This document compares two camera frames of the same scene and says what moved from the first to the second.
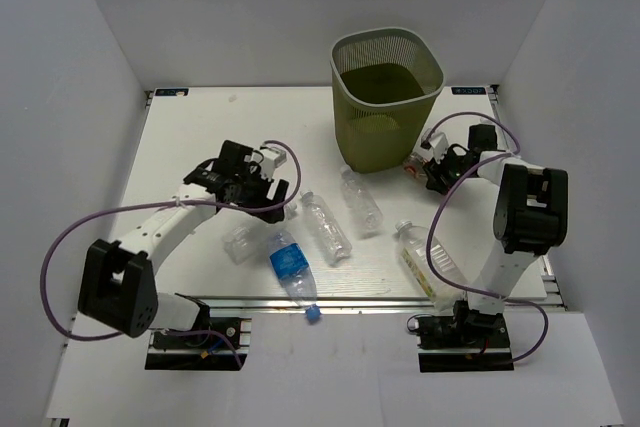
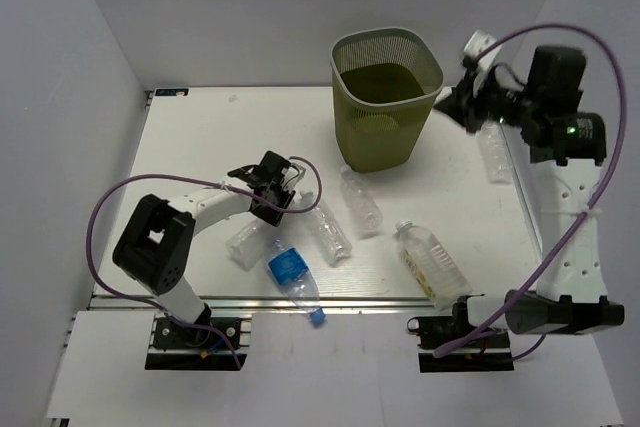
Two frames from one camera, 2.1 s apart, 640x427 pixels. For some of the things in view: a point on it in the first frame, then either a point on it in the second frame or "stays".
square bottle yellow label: [441, 292] stays
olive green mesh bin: [386, 82] stays
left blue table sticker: [171, 92] stays
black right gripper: [436, 170] → [459, 105]
